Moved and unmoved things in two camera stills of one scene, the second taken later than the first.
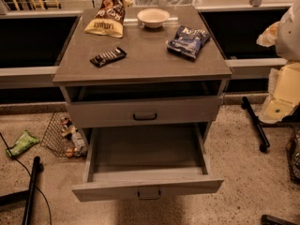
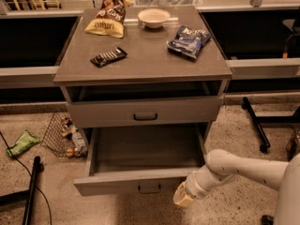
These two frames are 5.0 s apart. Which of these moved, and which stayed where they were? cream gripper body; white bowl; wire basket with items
Moved: cream gripper body
Stayed: wire basket with items; white bowl
